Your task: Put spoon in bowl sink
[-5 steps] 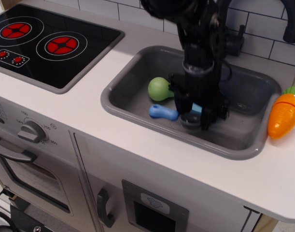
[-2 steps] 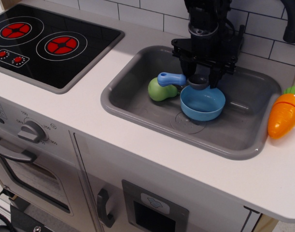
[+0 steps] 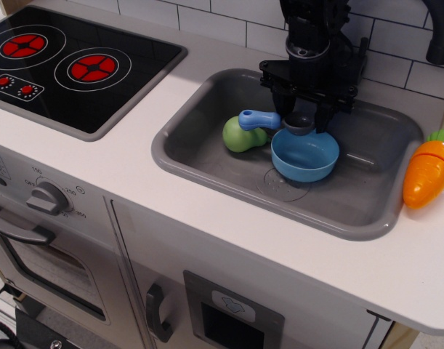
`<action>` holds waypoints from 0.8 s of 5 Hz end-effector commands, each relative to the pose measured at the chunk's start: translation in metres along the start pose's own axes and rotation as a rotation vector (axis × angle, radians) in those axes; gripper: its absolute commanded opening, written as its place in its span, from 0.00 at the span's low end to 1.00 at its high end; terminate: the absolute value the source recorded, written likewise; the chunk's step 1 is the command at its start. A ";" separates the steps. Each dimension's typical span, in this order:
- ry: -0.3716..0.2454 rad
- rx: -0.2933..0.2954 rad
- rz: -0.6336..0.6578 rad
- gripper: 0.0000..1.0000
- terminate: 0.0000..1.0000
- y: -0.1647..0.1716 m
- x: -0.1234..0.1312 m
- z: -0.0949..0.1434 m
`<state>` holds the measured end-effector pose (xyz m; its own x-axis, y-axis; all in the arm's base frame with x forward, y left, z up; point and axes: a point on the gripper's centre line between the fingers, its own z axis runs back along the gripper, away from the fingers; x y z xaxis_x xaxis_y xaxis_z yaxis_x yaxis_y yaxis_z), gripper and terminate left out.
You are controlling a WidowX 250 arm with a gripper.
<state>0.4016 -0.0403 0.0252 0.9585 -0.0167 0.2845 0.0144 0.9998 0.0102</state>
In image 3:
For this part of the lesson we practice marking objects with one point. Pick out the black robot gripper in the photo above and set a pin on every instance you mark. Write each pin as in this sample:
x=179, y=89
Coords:
x=333, y=86

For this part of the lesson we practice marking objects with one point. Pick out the blue handled grey spoon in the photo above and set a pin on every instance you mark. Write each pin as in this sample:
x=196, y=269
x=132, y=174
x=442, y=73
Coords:
x=298, y=123

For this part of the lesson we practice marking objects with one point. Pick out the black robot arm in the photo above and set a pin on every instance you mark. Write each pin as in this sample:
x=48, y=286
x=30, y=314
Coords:
x=315, y=32

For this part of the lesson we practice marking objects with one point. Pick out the blue plastic bowl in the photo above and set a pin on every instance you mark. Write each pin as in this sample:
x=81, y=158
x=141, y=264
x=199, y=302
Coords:
x=306, y=158

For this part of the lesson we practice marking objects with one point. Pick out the grey plastic sink basin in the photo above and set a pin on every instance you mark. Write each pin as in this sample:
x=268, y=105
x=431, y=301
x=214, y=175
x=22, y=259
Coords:
x=359, y=201

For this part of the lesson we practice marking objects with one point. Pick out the green toy pear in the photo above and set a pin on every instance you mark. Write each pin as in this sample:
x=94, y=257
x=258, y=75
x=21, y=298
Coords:
x=238, y=140

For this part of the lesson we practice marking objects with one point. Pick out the orange toy carrot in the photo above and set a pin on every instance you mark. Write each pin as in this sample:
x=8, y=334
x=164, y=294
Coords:
x=424, y=177

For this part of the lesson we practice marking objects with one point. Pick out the black toy faucet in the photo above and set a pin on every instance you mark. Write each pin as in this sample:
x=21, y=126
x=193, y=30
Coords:
x=406, y=43

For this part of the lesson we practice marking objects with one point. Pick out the black toy stovetop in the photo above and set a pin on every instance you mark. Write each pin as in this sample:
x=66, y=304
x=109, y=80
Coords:
x=86, y=76

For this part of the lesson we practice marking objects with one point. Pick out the grey dispenser panel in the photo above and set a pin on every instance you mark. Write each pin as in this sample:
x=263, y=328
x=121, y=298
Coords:
x=225, y=319

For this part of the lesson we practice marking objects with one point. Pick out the grey oven knob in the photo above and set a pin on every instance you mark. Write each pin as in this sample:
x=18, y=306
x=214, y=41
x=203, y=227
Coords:
x=48, y=199

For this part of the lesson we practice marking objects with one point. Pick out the red stove knob right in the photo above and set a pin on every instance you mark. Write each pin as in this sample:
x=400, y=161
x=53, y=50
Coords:
x=27, y=90

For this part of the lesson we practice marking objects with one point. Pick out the red stove knob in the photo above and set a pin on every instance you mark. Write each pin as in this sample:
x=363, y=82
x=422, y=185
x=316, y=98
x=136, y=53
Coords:
x=27, y=90
x=4, y=81

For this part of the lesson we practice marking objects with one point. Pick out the toy oven door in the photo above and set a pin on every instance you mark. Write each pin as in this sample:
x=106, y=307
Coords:
x=77, y=276

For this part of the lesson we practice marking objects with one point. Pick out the red stove knob left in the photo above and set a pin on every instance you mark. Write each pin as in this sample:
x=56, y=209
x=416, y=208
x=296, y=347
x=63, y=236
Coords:
x=4, y=81

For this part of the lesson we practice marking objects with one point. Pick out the grey cabinet door handle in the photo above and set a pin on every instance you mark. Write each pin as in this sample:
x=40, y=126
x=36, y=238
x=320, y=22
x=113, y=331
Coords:
x=161, y=330

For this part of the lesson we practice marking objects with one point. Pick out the grey oven door handle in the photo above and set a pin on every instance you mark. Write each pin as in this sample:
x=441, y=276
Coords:
x=35, y=236

